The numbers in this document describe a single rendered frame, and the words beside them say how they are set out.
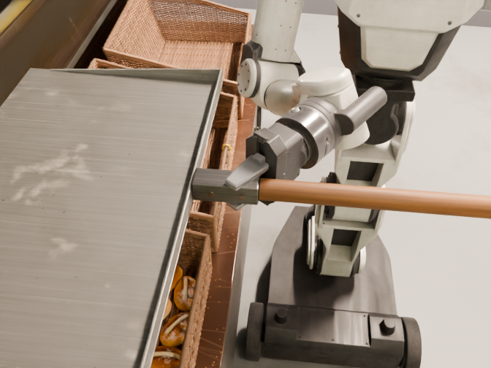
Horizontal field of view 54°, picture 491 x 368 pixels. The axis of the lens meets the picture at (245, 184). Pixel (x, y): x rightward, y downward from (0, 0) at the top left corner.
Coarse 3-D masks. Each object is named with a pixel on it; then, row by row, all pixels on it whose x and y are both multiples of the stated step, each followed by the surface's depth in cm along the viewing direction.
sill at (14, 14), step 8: (0, 0) 113; (8, 0) 113; (16, 0) 115; (24, 0) 118; (0, 8) 110; (8, 8) 112; (16, 8) 115; (24, 8) 118; (0, 16) 109; (8, 16) 112; (16, 16) 115; (0, 24) 109; (8, 24) 112; (0, 32) 109
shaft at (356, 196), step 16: (272, 192) 63; (288, 192) 63; (304, 192) 63; (320, 192) 63; (336, 192) 63; (352, 192) 63; (368, 192) 62; (384, 192) 62; (400, 192) 62; (416, 192) 62; (432, 192) 63; (368, 208) 63; (384, 208) 63; (400, 208) 62; (416, 208) 62; (432, 208) 62; (448, 208) 62; (464, 208) 61; (480, 208) 61
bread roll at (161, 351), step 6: (156, 348) 109; (162, 348) 109; (168, 348) 109; (174, 348) 110; (156, 354) 108; (162, 354) 108; (168, 354) 108; (174, 354) 108; (156, 360) 107; (162, 360) 107; (168, 360) 107; (174, 360) 107; (156, 366) 107; (162, 366) 107; (168, 366) 107; (174, 366) 107
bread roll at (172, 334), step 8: (176, 320) 114; (184, 320) 114; (168, 328) 113; (176, 328) 112; (184, 328) 113; (160, 336) 114; (168, 336) 112; (176, 336) 112; (184, 336) 113; (168, 344) 113; (176, 344) 113
